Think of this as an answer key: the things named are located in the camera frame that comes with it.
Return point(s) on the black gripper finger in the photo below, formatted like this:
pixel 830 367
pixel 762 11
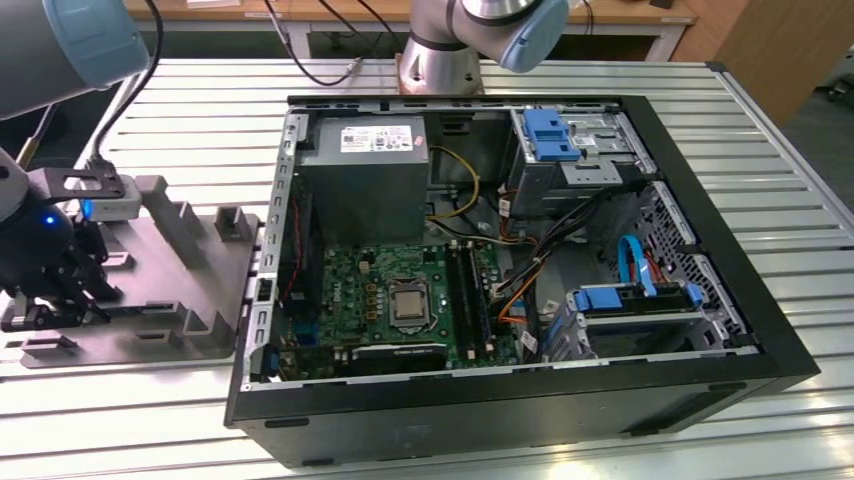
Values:
pixel 7 310
pixel 80 280

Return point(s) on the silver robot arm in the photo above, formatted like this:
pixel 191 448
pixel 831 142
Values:
pixel 60 55

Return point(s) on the black RAM slot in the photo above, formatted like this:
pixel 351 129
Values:
pixel 472 300
pixel 455 300

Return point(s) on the RAM slot white latches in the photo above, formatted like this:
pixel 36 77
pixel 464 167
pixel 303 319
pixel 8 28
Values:
pixel 464 300

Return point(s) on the grey parts rack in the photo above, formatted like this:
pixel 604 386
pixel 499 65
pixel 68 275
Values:
pixel 167 280

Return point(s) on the blue board port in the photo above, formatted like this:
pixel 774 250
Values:
pixel 307 334

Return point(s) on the green motherboard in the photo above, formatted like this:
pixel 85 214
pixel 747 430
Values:
pixel 350 285

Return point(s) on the grey power supply unit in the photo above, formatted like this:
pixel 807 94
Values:
pixel 360 200

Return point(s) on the silver CPU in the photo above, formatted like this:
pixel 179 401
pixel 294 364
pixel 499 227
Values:
pixel 408 305

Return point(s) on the black graphics card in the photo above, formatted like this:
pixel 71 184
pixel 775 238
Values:
pixel 400 357

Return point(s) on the black PC case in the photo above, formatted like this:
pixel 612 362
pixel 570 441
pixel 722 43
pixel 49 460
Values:
pixel 467 415

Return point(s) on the empty blue disk carrier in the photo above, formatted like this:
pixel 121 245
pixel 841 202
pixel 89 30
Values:
pixel 554 332

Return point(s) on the blue disk carrier with disk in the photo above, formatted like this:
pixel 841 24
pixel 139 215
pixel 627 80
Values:
pixel 596 300

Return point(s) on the grey metal drive cage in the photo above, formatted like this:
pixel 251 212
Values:
pixel 587 172

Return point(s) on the wooden desk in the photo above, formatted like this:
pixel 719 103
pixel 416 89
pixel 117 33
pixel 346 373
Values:
pixel 620 22

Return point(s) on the wooden cabinet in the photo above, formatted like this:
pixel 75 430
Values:
pixel 787 50

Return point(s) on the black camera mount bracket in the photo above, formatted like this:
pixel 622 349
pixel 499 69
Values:
pixel 53 182

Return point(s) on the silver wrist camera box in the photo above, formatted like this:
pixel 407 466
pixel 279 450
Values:
pixel 113 207

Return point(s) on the blue plastic bay bracket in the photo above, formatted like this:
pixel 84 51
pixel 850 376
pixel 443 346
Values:
pixel 547 135

